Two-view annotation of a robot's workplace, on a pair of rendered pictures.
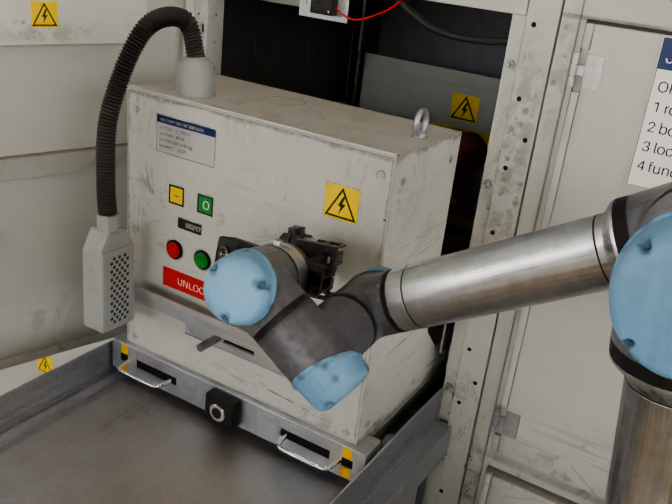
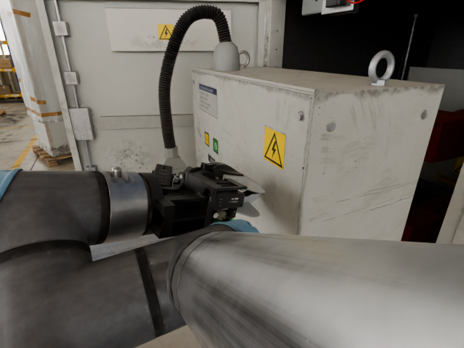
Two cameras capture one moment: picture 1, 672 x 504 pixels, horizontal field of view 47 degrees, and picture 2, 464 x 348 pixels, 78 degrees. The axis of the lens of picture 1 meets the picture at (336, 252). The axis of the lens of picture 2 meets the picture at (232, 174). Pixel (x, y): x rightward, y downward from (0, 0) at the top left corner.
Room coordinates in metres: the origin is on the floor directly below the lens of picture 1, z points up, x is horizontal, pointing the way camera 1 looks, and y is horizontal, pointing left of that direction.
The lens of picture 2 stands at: (0.69, -0.19, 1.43)
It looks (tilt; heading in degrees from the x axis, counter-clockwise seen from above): 23 degrees down; 38
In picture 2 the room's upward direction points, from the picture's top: straight up
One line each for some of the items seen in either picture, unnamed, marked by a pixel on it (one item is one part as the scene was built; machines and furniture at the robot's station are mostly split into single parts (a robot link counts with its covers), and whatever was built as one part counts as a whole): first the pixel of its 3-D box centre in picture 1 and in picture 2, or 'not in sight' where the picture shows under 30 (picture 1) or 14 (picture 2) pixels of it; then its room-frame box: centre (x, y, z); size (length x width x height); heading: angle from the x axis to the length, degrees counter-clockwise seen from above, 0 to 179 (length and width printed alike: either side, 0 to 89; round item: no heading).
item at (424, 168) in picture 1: (324, 225); (323, 174); (1.34, 0.03, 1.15); 0.51 x 0.50 x 0.48; 151
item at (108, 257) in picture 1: (110, 275); (175, 185); (1.15, 0.37, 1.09); 0.08 x 0.05 x 0.17; 151
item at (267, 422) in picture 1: (235, 399); not in sight; (1.13, 0.14, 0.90); 0.54 x 0.05 x 0.06; 61
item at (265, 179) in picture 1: (238, 269); (227, 194); (1.11, 0.15, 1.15); 0.48 x 0.01 x 0.48; 61
